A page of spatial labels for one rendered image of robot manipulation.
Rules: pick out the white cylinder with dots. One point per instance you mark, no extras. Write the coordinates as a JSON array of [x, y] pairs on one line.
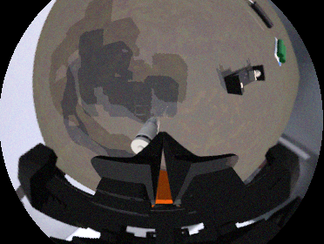
[[146, 134]]

